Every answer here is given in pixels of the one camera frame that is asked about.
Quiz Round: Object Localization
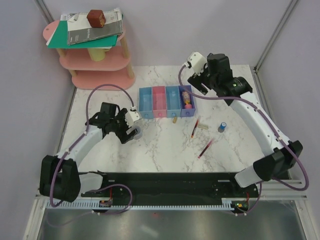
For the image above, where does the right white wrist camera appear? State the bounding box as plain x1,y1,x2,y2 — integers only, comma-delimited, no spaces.
184,51,207,76

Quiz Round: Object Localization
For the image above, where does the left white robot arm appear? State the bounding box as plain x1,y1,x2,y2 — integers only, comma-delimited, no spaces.
39,102,141,203

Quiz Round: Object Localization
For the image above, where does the pink three-tier shelf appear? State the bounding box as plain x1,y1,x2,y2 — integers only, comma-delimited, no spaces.
57,33,135,90

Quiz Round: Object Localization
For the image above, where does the cream cylinder on shelf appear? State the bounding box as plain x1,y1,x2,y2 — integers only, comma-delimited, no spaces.
87,48,106,62

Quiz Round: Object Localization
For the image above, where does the pastel four-compartment drawer organizer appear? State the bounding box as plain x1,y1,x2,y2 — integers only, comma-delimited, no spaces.
138,85,196,120

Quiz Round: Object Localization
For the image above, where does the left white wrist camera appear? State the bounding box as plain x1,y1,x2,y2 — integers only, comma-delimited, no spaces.
124,106,142,128

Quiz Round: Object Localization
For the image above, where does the green folder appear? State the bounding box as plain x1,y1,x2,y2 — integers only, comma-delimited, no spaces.
42,20,123,49

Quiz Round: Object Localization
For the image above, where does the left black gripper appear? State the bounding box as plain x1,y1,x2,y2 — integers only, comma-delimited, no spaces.
109,108,138,144

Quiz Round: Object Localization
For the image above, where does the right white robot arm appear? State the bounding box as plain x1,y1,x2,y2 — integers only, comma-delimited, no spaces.
185,52,303,197

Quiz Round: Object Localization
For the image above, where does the pink-capped clear tube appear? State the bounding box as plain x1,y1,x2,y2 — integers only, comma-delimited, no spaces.
182,91,193,109

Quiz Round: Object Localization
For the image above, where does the red pen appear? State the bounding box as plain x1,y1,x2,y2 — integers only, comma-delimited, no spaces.
190,118,200,138
197,138,215,159

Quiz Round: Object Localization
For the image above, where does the white slotted cable duct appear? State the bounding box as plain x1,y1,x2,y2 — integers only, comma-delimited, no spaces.
56,197,245,211

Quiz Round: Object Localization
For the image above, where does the grey manual booklet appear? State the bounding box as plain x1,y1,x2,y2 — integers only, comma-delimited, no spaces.
67,20,123,45

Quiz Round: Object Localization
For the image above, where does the white papers stack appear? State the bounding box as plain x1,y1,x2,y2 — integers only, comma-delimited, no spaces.
60,7,123,30

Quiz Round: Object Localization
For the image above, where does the tan cork eraser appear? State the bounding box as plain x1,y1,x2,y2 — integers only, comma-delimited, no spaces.
172,116,178,124

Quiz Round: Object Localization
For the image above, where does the blue-capped small bottle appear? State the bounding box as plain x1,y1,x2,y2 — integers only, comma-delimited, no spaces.
218,122,227,133

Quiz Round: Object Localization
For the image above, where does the dark red cube box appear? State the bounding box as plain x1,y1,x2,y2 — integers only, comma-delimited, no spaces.
86,9,106,28

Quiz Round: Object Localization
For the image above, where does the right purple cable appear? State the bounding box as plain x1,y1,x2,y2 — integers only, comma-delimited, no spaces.
178,65,310,217

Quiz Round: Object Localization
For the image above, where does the red pen upper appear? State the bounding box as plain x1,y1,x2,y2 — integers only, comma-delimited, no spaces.
190,118,200,138

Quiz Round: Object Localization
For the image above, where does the red pen lower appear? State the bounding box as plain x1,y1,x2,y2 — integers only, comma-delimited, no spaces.
197,138,215,159

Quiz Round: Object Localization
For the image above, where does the clear paperclip jar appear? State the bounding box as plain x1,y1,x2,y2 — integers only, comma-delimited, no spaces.
126,125,143,140

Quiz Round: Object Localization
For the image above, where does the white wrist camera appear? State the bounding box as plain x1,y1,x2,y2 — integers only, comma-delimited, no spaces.
184,51,207,76
124,106,142,128

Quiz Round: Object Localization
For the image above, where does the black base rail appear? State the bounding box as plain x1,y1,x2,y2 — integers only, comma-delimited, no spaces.
82,172,258,205

